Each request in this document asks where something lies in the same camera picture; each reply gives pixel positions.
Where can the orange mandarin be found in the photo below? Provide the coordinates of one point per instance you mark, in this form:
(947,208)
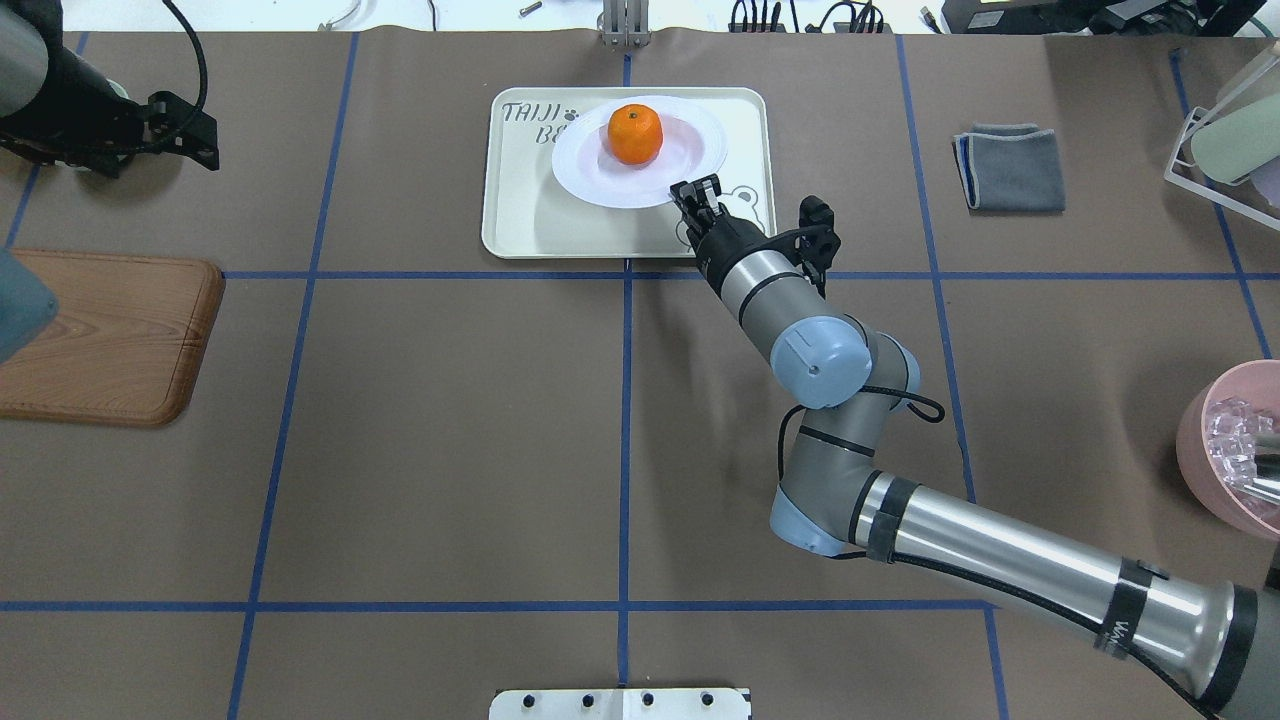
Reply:
(634,134)

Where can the metal scoop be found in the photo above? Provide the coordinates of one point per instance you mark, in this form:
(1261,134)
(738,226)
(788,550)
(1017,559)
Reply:
(1250,463)

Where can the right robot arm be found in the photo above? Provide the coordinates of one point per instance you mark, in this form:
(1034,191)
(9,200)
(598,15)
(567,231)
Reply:
(879,472)

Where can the cream bear tray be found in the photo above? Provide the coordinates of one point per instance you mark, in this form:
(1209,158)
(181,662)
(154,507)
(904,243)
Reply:
(554,190)

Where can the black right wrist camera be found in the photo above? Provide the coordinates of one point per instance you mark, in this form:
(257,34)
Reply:
(813,245)

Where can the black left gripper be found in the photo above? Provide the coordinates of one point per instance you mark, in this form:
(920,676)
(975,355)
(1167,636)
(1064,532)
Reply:
(88,122)

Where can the wooden tray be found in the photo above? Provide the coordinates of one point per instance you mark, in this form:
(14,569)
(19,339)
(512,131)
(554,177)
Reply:
(125,343)

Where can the aluminium frame post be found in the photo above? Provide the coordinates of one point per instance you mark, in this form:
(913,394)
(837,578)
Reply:
(625,23)

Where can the grey folded cloth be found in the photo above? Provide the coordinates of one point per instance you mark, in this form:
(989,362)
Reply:
(1010,168)

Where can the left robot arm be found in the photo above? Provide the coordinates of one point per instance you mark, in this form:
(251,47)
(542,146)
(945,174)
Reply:
(58,109)

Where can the green cup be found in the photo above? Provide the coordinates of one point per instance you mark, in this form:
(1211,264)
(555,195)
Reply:
(1229,148)

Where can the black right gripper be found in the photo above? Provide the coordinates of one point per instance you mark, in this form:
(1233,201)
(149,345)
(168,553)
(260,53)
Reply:
(722,243)

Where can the purple cup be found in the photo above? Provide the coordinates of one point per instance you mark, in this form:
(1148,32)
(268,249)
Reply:
(1266,181)

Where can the pink bowl with ice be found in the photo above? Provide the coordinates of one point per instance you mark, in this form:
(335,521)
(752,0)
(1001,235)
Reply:
(1242,400)

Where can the white mounting plate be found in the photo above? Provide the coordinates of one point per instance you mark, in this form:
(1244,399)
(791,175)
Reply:
(623,703)

